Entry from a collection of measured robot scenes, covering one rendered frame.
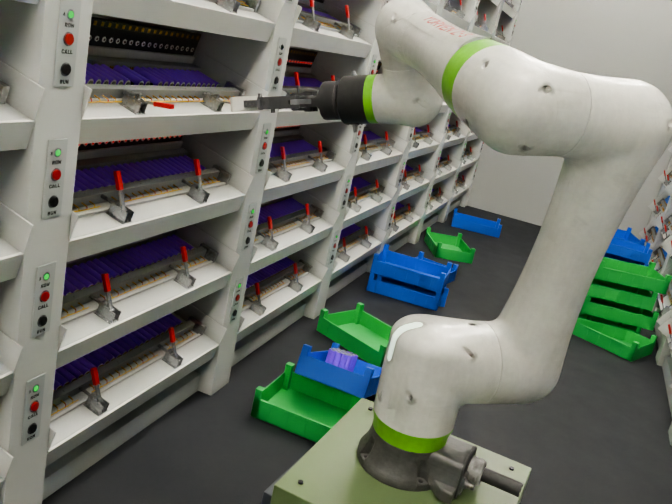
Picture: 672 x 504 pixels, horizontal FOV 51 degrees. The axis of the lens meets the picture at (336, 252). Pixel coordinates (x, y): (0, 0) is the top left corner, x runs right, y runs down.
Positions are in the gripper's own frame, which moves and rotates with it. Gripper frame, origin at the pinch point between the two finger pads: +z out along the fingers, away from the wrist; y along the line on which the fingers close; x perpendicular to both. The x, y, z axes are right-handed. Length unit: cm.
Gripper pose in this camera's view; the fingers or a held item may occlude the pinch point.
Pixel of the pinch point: (249, 103)
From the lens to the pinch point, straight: 148.5
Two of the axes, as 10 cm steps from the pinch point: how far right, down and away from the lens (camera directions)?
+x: -0.3, -9.8, -2.0
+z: -9.3, -0.4, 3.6
